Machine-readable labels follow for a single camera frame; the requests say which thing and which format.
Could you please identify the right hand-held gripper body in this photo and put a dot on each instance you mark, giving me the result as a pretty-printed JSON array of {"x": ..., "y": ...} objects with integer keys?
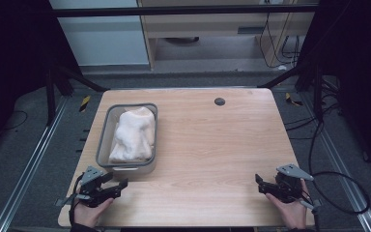
[{"x": 288, "y": 188}]

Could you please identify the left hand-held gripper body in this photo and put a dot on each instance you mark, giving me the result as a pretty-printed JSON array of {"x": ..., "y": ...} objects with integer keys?
[{"x": 91, "y": 190}]

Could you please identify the grey plastic bin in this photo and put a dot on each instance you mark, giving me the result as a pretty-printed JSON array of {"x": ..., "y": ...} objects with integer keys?
[{"x": 107, "y": 132}]

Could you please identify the white cloth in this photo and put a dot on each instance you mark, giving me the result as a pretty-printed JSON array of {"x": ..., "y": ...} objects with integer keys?
[{"x": 133, "y": 135}]

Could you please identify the person's left hand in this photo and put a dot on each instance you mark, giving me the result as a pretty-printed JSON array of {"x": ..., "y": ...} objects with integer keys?
[{"x": 88, "y": 216}]

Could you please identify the person's right hand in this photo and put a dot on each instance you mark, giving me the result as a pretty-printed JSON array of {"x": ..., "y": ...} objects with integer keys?
[{"x": 294, "y": 214}]

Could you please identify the black yellow striped tape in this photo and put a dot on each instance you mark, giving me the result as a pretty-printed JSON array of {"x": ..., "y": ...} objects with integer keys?
[
  {"x": 84, "y": 103},
  {"x": 290, "y": 100}
]

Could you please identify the grey round table grommet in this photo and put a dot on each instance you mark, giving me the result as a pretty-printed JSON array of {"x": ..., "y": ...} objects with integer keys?
[{"x": 219, "y": 101}]

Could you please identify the black metal stand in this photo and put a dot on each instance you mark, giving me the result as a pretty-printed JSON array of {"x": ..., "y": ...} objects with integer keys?
[
  {"x": 51, "y": 96},
  {"x": 318, "y": 93}
]

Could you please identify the black curtain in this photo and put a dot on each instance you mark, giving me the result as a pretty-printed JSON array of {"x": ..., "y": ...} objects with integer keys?
[
  {"x": 360, "y": 80},
  {"x": 13, "y": 64}
]

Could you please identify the white cabinet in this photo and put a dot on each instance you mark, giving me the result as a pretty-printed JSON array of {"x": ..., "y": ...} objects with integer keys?
[{"x": 103, "y": 38}]

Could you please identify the light wooden desk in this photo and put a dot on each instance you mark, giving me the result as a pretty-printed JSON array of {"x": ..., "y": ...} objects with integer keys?
[{"x": 206, "y": 25}]

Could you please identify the aluminium floor rail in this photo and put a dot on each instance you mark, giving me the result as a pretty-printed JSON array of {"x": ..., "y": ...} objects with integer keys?
[
  {"x": 29, "y": 167},
  {"x": 341, "y": 167}
]

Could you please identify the black horizontal frame bar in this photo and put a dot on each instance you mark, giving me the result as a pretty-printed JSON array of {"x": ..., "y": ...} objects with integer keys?
[{"x": 174, "y": 11}]

